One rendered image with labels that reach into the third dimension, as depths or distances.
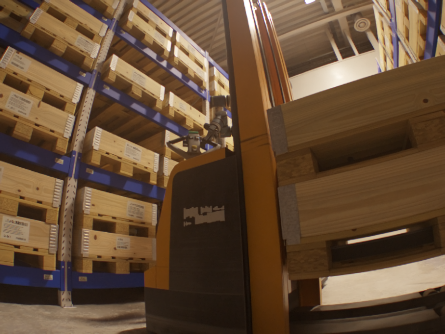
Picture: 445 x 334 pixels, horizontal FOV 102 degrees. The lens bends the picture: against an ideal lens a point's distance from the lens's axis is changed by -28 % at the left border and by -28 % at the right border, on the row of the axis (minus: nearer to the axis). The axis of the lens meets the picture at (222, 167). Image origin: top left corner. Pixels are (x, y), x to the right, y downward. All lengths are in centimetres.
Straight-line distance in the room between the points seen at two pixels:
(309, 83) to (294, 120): 753
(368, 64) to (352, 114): 767
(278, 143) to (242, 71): 51
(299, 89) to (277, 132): 752
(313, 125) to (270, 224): 41
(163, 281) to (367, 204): 93
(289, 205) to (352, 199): 22
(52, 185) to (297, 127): 169
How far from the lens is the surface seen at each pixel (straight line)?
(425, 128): 93
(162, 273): 124
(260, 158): 104
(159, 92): 307
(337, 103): 98
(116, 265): 219
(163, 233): 123
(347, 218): 85
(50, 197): 197
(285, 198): 90
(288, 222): 88
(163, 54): 354
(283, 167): 93
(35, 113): 211
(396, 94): 98
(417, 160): 89
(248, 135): 111
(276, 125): 101
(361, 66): 855
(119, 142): 242
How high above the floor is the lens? 42
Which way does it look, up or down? 21 degrees up
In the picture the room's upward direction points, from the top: 3 degrees counter-clockwise
